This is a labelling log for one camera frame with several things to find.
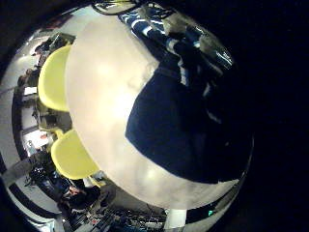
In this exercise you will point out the navy white striped shirt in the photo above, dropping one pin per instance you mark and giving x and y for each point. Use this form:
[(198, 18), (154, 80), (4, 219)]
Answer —
[(174, 129)]

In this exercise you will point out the yellow shell chair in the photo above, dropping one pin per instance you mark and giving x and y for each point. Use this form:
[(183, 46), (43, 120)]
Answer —
[(53, 80), (72, 158)]

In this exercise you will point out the seated person in dark clothes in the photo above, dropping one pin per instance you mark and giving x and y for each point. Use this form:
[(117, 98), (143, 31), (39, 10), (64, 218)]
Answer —
[(80, 197)]

